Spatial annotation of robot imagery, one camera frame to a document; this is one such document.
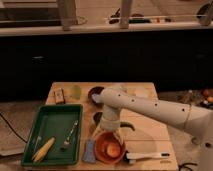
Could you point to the orange apple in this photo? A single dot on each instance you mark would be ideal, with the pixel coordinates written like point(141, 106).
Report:
point(113, 150)

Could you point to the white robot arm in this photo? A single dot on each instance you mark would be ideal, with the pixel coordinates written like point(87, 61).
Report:
point(194, 120)

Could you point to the dark brown bowl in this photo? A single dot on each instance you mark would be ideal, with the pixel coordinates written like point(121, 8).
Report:
point(95, 90)

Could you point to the red bowl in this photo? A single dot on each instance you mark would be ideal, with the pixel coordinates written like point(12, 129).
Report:
point(101, 143)

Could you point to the dark green vegetable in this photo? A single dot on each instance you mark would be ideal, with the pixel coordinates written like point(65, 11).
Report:
point(128, 125)

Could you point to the brown wooden block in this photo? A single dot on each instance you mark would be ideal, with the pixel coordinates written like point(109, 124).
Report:
point(59, 96)

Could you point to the metal spoon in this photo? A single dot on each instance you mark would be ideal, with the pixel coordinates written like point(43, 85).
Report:
point(66, 142)

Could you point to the green plastic tray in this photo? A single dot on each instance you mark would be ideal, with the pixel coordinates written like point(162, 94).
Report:
point(54, 121)

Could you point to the blue cloth piece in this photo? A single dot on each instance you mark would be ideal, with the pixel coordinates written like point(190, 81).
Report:
point(89, 154)

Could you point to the yellow corn cob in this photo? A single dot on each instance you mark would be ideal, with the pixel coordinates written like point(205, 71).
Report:
point(41, 153)

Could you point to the white handled brush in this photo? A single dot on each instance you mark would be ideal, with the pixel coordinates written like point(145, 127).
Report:
point(133, 157)

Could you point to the wooden table post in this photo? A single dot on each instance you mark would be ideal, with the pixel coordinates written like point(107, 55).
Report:
point(67, 13)

